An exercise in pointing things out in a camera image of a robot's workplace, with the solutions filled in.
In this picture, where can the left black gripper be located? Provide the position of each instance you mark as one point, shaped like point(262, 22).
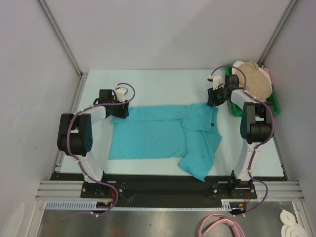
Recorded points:
point(122, 113)

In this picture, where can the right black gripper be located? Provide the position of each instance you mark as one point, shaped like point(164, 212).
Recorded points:
point(212, 98)

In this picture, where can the teal polo shirt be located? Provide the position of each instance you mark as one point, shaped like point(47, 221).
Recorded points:
point(187, 132)

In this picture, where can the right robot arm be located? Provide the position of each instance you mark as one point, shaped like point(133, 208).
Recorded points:
point(256, 126)

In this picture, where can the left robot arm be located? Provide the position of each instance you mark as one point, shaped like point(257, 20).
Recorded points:
point(75, 134)

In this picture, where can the white shirt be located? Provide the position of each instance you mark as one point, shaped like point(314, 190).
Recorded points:
point(238, 63)

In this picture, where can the beige shirt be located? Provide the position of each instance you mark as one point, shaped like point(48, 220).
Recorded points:
point(257, 83)

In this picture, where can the pink shirt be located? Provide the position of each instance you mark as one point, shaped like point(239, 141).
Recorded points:
point(268, 72)

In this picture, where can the white round plastic part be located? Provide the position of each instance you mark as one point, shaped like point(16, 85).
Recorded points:
point(290, 228)

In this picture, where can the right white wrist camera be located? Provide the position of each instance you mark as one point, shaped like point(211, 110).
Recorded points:
point(215, 80)

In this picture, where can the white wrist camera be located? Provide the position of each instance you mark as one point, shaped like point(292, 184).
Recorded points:
point(120, 93)
point(215, 80)

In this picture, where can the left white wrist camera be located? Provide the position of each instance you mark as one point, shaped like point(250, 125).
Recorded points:
point(120, 93)

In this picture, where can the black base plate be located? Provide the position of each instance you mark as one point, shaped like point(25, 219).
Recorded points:
point(160, 191)

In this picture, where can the white slotted cable duct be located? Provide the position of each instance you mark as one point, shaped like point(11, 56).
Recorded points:
point(100, 206)

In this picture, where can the aluminium front rail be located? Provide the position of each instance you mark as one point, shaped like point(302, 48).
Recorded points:
point(71, 190)

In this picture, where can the right aluminium frame post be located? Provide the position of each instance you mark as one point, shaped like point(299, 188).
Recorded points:
point(289, 10)

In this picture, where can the aluminium frame post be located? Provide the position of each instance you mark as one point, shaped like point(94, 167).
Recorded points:
point(289, 10)
point(59, 35)

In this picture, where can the left aluminium frame post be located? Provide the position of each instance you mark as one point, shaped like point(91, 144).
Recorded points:
point(59, 35)

